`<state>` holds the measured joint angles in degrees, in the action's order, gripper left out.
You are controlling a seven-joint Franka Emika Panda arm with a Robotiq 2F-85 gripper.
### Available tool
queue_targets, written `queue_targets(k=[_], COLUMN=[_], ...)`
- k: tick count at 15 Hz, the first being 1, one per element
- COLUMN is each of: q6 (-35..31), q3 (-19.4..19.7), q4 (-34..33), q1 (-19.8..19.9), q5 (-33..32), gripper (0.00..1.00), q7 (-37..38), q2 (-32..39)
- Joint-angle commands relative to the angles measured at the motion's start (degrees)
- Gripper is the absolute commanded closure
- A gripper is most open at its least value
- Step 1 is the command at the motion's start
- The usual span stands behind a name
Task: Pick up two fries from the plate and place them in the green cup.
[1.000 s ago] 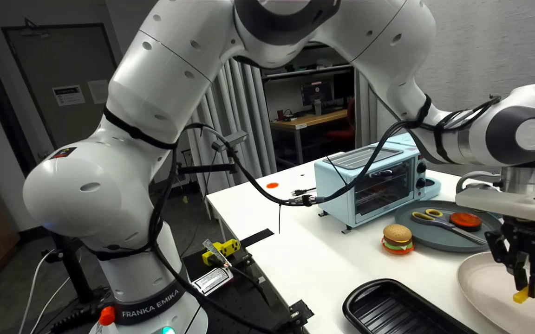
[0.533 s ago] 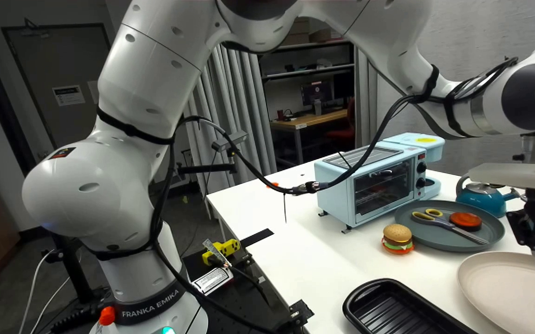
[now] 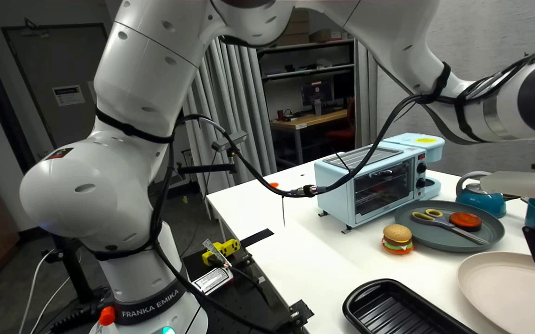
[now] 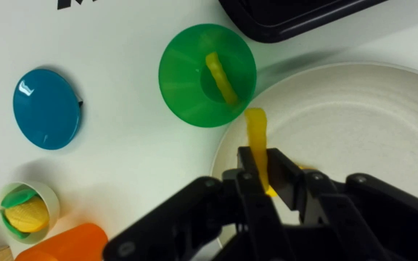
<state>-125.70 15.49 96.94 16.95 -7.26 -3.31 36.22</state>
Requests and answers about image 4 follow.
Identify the yellow toy fry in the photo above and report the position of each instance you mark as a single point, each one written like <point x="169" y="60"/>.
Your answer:
<point x="257" y="136"/>
<point x="221" y="81"/>

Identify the green plastic cup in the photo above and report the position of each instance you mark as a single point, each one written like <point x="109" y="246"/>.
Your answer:
<point x="185" y="82"/>

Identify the black plastic tray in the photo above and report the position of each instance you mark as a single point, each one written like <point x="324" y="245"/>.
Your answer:
<point x="291" y="15"/>

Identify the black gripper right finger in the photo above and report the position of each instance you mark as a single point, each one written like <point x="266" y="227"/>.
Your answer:
<point x="325" y="213"/>

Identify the green toy slice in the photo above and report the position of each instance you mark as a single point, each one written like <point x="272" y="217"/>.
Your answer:
<point x="18" y="198"/>

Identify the orange plastic cup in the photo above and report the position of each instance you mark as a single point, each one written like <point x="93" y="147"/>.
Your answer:
<point x="69" y="245"/>

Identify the round teal lid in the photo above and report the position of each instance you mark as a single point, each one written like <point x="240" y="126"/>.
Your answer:
<point x="47" y="110"/>

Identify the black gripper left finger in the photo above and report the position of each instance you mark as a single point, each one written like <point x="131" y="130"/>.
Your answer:
<point x="247" y="208"/>

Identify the yellow toy slice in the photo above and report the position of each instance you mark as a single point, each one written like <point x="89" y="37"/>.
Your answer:
<point x="28" y="218"/>

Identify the beige plate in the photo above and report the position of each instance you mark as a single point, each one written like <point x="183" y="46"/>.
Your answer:
<point x="363" y="121"/>

